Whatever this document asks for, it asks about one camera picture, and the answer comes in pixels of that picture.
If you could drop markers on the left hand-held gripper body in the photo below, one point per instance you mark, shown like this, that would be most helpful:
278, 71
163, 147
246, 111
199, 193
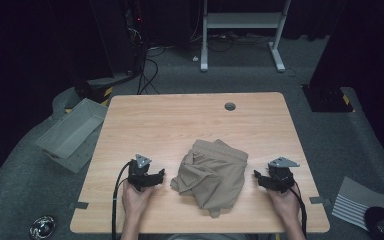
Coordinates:
139, 170

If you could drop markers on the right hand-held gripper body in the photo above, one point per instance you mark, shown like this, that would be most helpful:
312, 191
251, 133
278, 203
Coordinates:
281, 175

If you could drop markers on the beige shorts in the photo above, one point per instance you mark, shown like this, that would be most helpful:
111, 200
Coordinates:
210, 176

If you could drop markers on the person's left hand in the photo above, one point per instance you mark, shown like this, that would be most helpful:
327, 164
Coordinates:
136, 200

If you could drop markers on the person's right hand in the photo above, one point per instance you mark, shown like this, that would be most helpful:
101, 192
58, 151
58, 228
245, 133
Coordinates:
285, 205

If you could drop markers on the grey tape piece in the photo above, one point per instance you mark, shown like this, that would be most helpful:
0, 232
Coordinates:
81, 205
319, 200

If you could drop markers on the grey table grommet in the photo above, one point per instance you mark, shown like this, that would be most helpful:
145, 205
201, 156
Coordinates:
230, 106

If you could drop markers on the person's grey clothing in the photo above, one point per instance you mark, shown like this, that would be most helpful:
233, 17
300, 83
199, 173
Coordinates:
206, 237

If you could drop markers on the striped grey sheet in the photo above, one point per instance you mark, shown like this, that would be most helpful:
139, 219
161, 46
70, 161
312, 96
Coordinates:
353, 200

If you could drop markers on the grey plastic bin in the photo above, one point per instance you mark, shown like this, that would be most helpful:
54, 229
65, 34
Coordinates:
70, 133

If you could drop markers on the black yellow striped stand base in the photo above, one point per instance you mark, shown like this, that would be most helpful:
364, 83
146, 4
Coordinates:
95, 88

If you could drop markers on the black round device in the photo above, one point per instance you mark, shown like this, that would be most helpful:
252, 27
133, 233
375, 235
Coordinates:
381, 221

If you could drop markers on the white metal desk frame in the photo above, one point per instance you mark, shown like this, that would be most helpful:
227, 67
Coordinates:
243, 20

